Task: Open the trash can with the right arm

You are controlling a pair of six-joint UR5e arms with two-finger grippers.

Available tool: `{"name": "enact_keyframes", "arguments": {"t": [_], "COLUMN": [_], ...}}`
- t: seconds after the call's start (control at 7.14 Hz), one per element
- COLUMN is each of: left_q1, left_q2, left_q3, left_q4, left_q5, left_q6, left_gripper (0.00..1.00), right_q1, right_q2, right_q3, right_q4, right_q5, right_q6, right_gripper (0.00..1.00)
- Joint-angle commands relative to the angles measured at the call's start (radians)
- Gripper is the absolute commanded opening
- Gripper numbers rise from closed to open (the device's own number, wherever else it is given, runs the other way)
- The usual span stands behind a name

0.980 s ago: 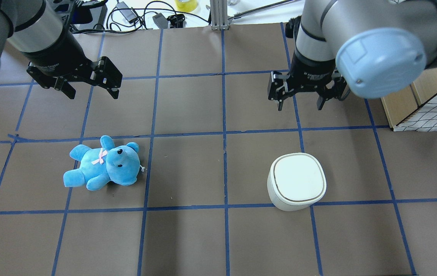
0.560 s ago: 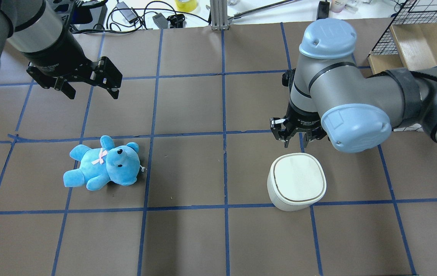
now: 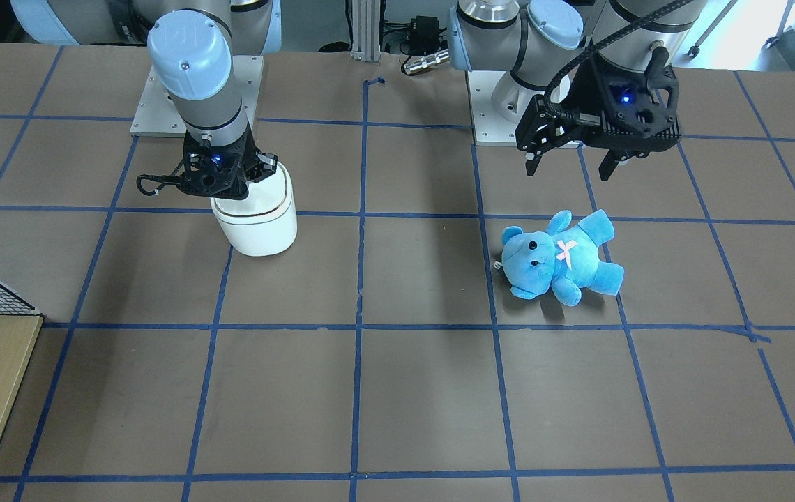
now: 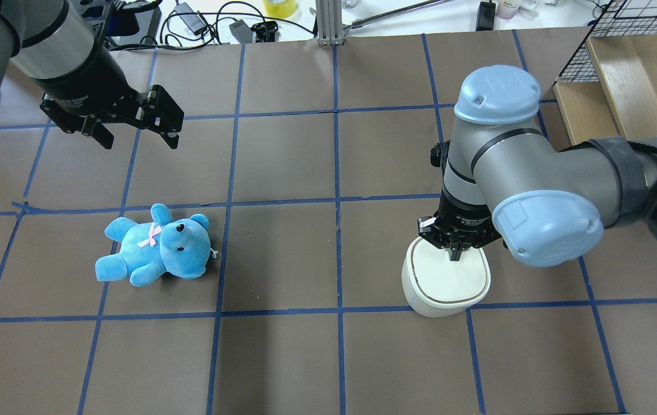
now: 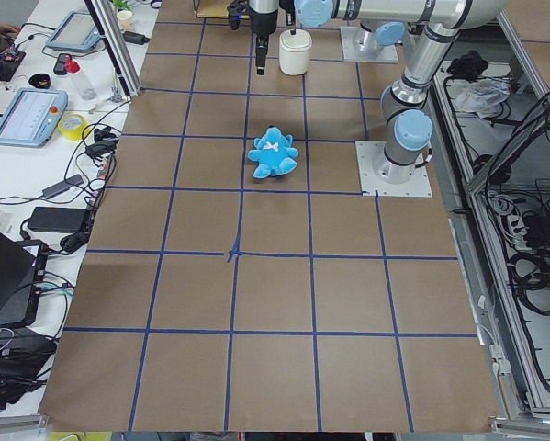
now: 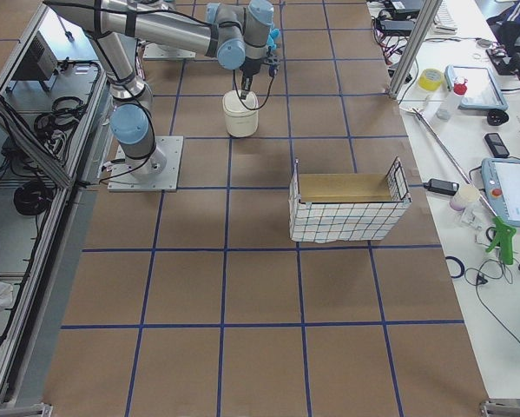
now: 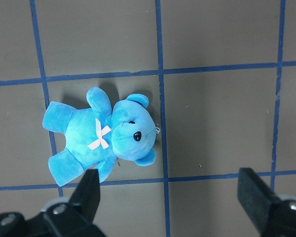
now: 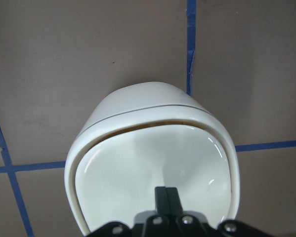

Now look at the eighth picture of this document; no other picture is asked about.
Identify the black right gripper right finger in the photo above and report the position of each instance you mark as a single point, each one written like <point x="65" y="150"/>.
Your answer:
<point x="190" y="226"/>

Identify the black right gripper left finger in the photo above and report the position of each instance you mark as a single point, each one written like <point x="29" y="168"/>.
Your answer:
<point x="155" y="225"/>

